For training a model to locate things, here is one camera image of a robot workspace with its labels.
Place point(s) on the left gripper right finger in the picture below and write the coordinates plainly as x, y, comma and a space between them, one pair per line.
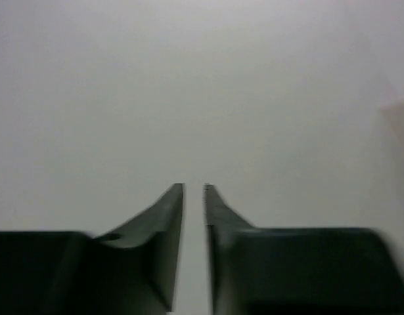
297, 270

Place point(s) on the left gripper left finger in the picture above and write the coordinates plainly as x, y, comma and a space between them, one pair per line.
128, 270

